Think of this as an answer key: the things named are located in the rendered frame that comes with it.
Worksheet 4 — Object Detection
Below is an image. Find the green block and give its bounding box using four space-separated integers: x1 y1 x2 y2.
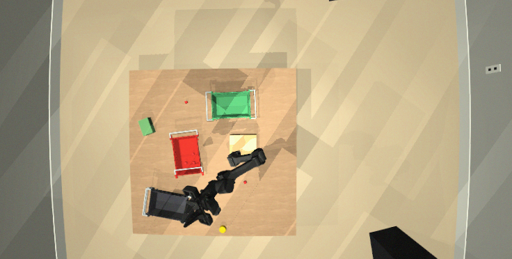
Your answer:
138 118 155 136

